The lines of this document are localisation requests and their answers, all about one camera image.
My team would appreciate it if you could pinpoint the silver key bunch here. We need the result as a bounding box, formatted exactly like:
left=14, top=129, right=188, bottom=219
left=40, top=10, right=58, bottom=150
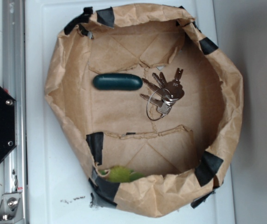
left=140, top=68, right=185, bottom=121

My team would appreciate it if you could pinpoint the brown paper bag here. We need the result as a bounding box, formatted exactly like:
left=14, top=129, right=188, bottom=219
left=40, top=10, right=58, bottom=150
left=45, top=3, right=244, bottom=217

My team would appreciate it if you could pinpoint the dark green oval case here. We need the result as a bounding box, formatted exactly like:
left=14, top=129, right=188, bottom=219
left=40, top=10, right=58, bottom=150
left=93, top=73, right=143, bottom=91

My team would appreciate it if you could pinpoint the green fuzzy toy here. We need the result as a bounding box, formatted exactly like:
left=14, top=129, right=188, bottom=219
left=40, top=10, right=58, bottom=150
left=98, top=166, right=145, bottom=183

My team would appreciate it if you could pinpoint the white plastic tray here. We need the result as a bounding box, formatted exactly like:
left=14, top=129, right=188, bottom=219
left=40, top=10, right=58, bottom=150
left=25, top=0, right=235, bottom=224

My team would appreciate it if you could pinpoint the aluminium frame rail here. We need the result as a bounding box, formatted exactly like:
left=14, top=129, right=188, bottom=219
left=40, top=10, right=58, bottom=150
left=0, top=0, right=29, bottom=224

